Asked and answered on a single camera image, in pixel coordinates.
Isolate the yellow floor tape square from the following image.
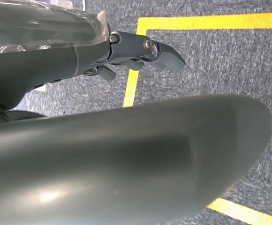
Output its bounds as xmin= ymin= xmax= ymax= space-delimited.
xmin=123 ymin=12 xmax=272 ymax=225

